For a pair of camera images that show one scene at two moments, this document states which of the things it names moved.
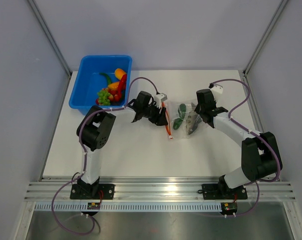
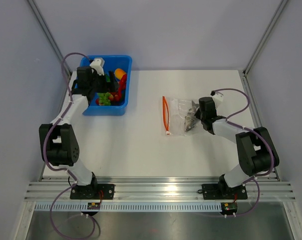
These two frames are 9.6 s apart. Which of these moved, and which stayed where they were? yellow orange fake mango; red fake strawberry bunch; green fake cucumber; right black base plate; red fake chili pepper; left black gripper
Moved: left black gripper; green fake cucumber
Stayed: red fake strawberry bunch; red fake chili pepper; yellow orange fake mango; right black base plate
